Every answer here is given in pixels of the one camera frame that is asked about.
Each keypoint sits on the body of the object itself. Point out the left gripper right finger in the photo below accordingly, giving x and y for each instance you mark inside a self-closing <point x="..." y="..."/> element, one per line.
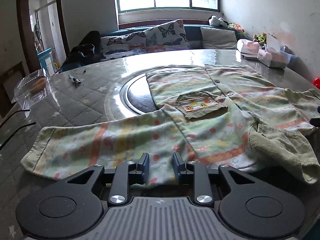
<point x="197" y="175"/>

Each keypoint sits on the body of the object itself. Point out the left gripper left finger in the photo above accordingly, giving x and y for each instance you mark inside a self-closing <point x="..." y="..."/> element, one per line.
<point x="128" y="173"/>

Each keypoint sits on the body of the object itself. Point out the green patterned child's shirt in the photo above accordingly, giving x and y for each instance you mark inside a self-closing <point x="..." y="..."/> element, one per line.
<point x="213" y="114"/>

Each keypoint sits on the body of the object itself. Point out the round glass turntable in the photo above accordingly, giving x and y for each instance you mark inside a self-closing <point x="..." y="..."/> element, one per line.
<point x="135" y="94"/>

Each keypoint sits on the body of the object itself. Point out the grey quilted star tablecloth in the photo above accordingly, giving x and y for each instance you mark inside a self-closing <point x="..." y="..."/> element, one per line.
<point x="95" y="100"/>

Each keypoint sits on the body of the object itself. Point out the black marker pen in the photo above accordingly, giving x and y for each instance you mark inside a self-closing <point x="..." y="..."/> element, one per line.
<point x="74" y="80"/>

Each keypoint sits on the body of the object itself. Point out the clear plastic food container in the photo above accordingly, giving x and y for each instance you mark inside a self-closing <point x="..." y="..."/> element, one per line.
<point x="31" y="89"/>

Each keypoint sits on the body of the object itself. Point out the butterfly print cushion left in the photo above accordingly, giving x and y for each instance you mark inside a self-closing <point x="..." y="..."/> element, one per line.
<point x="115" y="47"/>

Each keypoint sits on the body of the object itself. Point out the butterfly print cushion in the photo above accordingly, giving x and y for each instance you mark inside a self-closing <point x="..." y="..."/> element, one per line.
<point x="166" y="37"/>
<point x="115" y="47"/>

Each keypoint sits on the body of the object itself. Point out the black bag on sofa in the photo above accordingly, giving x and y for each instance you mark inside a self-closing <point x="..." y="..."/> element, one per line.
<point x="88" y="51"/>

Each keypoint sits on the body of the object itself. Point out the pink wet wipes pack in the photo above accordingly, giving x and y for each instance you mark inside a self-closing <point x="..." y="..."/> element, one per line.
<point x="248" y="49"/>

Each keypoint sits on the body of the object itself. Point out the grey cushion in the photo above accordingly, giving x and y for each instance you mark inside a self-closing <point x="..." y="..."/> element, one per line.
<point x="213" y="38"/>

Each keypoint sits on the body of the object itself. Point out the tissue pack pink green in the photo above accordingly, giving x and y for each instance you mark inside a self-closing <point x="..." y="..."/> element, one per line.
<point x="271" y="56"/>

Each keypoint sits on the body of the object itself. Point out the butterfly print cushion right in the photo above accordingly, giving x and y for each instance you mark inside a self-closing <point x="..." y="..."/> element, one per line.
<point x="166" y="37"/>

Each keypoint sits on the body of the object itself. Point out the small blue cabinet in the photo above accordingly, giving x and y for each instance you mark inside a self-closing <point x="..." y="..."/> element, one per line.
<point x="46" y="61"/>

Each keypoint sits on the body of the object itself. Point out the brown plush toy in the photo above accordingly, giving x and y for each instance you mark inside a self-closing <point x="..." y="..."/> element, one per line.
<point x="261" y="39"/>

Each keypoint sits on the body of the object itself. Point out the red plastic stool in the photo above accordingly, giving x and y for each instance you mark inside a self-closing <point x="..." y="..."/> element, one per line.
<point x="316" y="82"/>

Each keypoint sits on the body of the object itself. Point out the clear plastic storage box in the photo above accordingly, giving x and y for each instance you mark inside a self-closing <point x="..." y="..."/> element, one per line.
<point x="288" y="54"/>

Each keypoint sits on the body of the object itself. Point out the white plush toy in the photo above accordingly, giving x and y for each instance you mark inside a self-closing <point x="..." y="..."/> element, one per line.
<point x="217" y="22"/>

